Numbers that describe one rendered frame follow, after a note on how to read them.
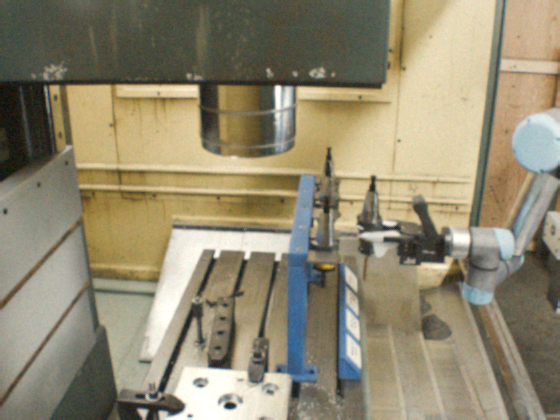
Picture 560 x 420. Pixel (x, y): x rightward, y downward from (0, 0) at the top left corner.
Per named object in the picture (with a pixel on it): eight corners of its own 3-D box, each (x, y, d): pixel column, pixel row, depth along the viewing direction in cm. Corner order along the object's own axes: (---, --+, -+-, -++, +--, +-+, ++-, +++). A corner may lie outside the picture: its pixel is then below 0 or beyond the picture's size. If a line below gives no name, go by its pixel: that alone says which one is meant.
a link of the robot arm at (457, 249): (470, 235, 129) (464, 220, 136) (451, 233, 129) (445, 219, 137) (466, 264, 131) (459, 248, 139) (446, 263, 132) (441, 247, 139)
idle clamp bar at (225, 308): (236, 317, 153) (236, 296, 150) (229, 381, 129) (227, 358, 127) (218, 316, 153) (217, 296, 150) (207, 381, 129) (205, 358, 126)
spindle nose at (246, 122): (204, 131, 101) (201, 63, 96) (295, 130, 101) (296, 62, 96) (193, 160, 86) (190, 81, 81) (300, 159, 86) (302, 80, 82)
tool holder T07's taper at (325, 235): (316, 234, 125) (317, 206, 123) (336, 236, 125) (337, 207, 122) (313, 243, 121) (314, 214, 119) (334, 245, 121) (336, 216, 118)
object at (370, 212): (359, 213, 136) (361, 186, 133) (377, 213, 136) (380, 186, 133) (362, 221, 132) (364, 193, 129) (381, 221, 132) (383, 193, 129)
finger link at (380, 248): (360, 260, 132) (398, 258, 133) (362, 237, 129) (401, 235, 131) (357, 254, 134) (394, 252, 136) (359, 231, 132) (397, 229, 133)
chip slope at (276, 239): (408, 294, 215) (415, 232, 205) (433, 427, 151) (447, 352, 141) (177, 282, 224) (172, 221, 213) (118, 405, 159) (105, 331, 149)
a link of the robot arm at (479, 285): (503, 293, 142) (511, 256, 137) (482, 311, 134) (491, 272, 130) (476, 282, 147) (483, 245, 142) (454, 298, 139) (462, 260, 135)
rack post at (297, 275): (317, 368, 133) (322, 257, 122) (316, 383, 128) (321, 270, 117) (275, 366, 134) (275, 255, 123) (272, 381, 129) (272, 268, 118)
